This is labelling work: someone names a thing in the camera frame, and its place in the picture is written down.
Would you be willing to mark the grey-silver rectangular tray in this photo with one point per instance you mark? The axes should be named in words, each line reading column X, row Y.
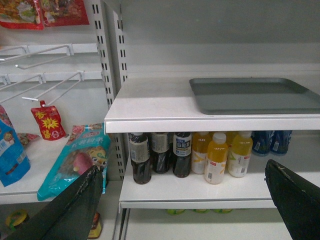
column 253, row 96

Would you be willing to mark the orange juice bottle back left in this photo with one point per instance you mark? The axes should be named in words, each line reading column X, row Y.
column 200, row 143

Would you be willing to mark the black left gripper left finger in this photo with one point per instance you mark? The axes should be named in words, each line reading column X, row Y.
column 70, row 215

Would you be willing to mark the orange juice bottle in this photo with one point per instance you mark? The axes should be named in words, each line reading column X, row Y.
column 200, row 143
column 216, row 159

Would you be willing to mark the orange juice bottle front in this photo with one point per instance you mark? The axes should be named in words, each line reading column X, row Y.
column 216, row 159

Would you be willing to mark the red snack bag top right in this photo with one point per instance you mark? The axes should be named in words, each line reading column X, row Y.
column 58, row 13

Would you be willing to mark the blue drink bottle left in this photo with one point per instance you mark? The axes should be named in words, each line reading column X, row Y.
column 261, row 142

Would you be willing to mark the yellow juice bottle right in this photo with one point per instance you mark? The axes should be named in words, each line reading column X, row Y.
column 240, row 154

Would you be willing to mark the brown sauce bottle bottom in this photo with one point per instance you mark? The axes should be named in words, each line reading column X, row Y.
column 96, row 227

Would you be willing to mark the white peg hook lower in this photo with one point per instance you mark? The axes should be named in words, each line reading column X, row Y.
column 73, row 80

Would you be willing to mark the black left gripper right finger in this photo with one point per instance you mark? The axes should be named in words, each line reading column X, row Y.
column 296, row 199

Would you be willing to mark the blue drink bottle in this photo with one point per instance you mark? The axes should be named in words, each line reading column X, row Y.
column 261, row 142
column 280, row 141

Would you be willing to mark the yellow-lid jar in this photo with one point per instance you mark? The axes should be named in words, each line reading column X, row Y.
column 16, row 219

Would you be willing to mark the red sauce pouch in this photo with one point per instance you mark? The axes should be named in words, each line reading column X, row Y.
column 49, row 121

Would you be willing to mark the white peg hook upper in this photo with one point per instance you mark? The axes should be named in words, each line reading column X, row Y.
column 26, row 56

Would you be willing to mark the white slotted shelf upright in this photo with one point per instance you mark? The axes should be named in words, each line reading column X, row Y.
column 108, row 28

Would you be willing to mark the blue snack bag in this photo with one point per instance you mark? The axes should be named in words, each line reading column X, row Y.
column 14, row 162

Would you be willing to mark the blue drink bottle right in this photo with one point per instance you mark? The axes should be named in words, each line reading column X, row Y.
column 280, row 141

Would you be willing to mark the dark tea bottle front left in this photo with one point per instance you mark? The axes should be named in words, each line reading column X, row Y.
column 140, row 157

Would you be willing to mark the teal snack bag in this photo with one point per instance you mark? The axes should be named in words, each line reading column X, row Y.
column 87, row 146

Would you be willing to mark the red snack bag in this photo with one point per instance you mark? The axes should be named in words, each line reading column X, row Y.
column 21, row 15
column 58, row 13

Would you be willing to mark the dark tea bottle blue label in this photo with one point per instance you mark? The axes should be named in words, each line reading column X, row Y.
column 182, row 149

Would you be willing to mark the red snack bag top left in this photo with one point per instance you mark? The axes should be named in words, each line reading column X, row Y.
column 21, row 15

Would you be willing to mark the white lower shelf board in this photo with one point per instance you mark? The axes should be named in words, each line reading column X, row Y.
column 166, row 191

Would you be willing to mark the dark tea bottle middle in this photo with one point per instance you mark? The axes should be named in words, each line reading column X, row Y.
column 160, row 145

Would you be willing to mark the white peg hook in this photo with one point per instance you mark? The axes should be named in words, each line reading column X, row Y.
column 26, row 56
column 73, row 80

